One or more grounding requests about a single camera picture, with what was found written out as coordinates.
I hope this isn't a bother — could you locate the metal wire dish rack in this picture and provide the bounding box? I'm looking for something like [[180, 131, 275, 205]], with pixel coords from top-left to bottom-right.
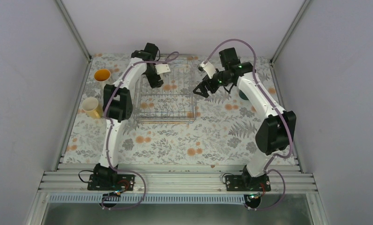
[[133, 60, 197, 124]]

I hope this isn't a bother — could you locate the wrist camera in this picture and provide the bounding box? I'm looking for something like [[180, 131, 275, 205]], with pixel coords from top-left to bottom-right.
[[198, 61, 217, 79], [155, 64, 171, 75]]

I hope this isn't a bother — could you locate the white floral mug orange inside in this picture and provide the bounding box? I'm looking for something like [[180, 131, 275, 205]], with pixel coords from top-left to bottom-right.
[[94, 69, 113, 90]]

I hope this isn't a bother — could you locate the white slotted cable duct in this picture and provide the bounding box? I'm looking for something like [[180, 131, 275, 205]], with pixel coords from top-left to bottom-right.
[[48, 193, 245, 204]]

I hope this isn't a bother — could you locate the floral patterned table mat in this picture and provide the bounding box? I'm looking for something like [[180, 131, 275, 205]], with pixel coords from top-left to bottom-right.
[[64, 52, 296, 166]]

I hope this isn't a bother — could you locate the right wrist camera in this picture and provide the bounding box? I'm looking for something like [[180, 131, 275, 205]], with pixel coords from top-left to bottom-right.
[[198, 61, 217, 79]]

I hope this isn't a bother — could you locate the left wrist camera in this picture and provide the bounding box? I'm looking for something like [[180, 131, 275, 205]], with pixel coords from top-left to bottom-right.
[[155, 64, 171, 75]]

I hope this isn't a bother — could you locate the aluminium frame post right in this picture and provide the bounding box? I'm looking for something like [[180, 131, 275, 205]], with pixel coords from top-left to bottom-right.
[[270, 0, 312, 66]]

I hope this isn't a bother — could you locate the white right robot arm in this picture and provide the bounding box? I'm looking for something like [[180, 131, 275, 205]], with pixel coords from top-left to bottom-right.
[[193, 47, 297, 191]]

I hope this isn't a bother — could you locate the yellow mug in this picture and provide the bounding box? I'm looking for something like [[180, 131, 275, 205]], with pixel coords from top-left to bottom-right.
[[82, 97, 103, 119]]

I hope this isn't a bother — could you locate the aluminium frame post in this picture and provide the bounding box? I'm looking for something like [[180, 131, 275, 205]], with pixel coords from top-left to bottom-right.
[[54, 0, 92, 62], [270, 0, 312, 66]]

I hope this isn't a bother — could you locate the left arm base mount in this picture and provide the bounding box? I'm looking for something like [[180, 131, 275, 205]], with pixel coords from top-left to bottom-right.
[[78, 163, 135, 200]]

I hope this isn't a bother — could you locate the dark teal mug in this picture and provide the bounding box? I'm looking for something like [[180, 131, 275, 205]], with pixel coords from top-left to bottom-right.
[[239, 91, 249, 101]]

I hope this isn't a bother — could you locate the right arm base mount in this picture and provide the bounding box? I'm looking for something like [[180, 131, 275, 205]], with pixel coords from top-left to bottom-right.
[[221, 173, 271, 209]]

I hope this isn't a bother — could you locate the aluminium frame post left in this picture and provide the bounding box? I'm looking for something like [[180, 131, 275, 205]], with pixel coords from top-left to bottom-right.
[[54, 0, 92, 62]]

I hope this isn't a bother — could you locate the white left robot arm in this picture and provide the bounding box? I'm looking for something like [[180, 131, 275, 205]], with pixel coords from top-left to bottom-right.
[[93, 43, 164, 190]]

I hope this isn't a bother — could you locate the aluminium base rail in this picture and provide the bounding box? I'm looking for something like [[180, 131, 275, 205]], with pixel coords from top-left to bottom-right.
[[38, 164, 318, 194]]

